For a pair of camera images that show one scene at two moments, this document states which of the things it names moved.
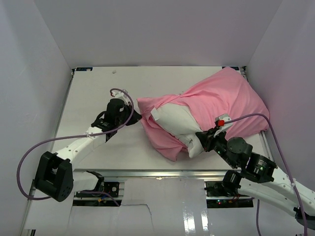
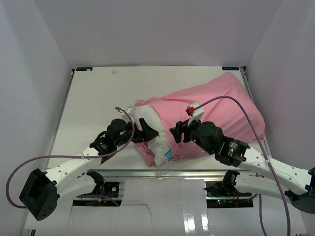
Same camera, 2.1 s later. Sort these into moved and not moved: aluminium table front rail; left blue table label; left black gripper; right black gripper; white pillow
Moved: white pillow; right black gripper; left black gripper
Not moved: aluminium table front rail; left blue table label
